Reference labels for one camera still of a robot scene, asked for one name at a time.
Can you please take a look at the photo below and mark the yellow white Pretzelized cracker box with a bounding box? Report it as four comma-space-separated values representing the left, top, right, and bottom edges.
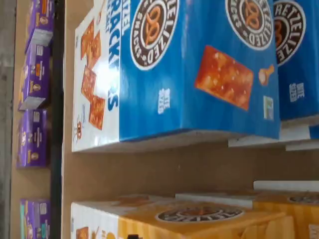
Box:
252, 180, 319, 239
70, 195, 297, 239

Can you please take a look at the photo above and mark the blue Pretzelized cracker box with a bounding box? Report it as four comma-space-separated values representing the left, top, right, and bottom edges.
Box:
273, 0, 319, 128
71, 0, 282, 153

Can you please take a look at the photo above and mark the wooden shelf board under crackers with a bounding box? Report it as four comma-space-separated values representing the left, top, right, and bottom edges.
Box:
61, 0, 319, 208

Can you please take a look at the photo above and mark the purple Annie's box brown band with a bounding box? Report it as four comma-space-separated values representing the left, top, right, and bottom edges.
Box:
15, 109, 50, 169

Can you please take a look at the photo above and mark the purple Annie's box orange band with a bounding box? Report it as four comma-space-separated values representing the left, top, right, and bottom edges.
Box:
24, 0, 55, 53
17, 42, 51, 112

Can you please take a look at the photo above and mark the purple Annie's box teal band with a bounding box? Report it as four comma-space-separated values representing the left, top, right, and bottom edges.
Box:
19, 198, 52, 239

